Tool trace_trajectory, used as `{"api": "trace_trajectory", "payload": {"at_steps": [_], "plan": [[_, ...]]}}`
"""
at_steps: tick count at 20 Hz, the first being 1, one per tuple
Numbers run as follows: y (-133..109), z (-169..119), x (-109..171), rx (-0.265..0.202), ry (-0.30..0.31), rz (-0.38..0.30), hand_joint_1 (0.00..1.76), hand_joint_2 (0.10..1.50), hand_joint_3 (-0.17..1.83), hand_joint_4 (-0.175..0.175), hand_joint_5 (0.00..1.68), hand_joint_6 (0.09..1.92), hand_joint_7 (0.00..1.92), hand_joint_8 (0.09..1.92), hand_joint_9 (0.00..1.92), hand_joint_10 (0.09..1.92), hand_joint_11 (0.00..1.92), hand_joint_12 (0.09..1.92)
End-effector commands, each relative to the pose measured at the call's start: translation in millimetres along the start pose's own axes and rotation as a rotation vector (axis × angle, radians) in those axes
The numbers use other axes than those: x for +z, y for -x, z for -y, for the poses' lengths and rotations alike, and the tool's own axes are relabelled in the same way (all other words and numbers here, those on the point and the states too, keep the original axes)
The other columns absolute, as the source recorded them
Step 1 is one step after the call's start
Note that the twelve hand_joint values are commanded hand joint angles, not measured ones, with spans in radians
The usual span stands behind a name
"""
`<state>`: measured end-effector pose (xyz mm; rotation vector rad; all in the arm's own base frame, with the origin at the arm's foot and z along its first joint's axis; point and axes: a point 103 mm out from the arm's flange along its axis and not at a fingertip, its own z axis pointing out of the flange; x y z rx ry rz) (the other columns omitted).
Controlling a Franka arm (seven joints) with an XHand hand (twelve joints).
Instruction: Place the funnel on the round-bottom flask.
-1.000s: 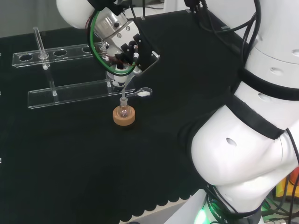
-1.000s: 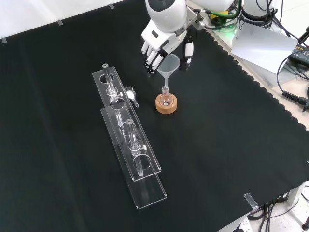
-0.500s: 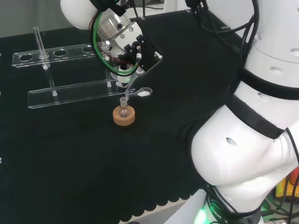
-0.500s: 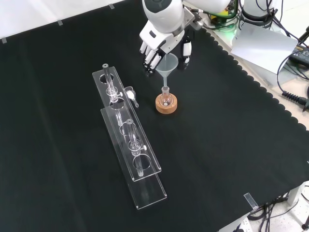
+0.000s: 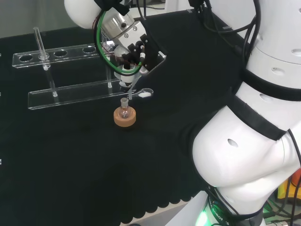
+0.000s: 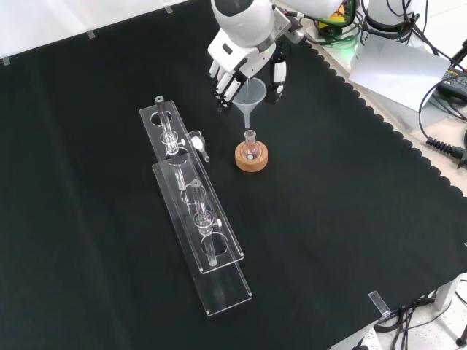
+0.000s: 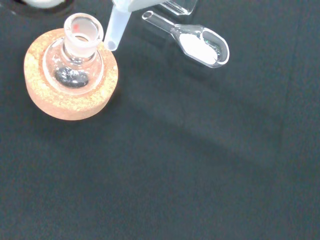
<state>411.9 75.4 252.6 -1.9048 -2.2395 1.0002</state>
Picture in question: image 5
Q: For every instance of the grey tape strip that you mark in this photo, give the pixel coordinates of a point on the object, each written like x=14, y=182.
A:
x=227, y=27

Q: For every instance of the clear acrylic funnel stand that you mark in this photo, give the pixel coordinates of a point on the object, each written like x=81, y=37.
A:
x=70, y=96

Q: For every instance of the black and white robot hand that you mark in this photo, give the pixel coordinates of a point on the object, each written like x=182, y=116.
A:
x=131, y=35

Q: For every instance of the yellow stop button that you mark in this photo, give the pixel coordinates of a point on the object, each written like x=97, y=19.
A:
x=282, y=193

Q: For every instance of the black cloth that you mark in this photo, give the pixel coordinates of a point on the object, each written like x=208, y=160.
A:
x=70, y=164

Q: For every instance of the clear glass weighing funnel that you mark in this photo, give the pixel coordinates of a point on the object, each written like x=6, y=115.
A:
x=145, y=94

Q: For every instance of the translucent plastic funnel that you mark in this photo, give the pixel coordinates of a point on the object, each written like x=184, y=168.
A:
x=130, y=95

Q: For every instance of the small glass round-bottom flask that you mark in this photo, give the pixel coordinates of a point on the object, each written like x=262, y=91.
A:
x=124, y=114

